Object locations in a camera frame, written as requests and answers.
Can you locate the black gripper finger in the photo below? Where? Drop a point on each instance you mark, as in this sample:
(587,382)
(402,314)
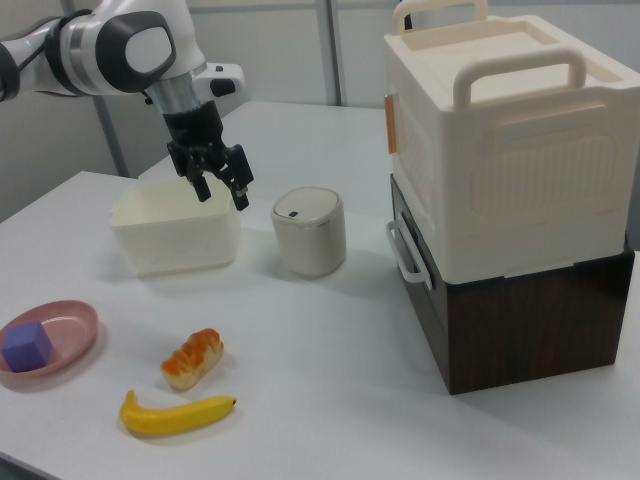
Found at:
(192,172)
(237,172)

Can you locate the toy bread loaf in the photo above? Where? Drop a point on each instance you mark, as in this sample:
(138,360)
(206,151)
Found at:
(192,357)

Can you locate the purple cube block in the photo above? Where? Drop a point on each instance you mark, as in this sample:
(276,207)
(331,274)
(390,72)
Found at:
(27,345)

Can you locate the white open plastic bin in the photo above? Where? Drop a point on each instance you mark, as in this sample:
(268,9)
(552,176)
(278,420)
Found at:
(175,242)

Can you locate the cream plastic storage box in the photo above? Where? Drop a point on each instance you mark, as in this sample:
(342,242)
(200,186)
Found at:
(525,165)

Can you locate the pink plastic plate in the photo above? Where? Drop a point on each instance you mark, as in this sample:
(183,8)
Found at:
(75,325)

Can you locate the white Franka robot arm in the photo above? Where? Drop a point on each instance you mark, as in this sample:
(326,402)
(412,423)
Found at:
(95,55)

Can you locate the dark wood drawer cabinet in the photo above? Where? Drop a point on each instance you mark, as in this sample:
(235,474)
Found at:
(525,340)

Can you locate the small cream lidded trash can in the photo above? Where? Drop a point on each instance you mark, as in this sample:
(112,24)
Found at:
(310,235)

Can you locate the yellow toy banana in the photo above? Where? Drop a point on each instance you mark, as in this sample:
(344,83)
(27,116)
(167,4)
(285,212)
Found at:
(170,415)

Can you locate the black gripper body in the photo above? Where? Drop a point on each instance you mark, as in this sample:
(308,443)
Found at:
(195,127)

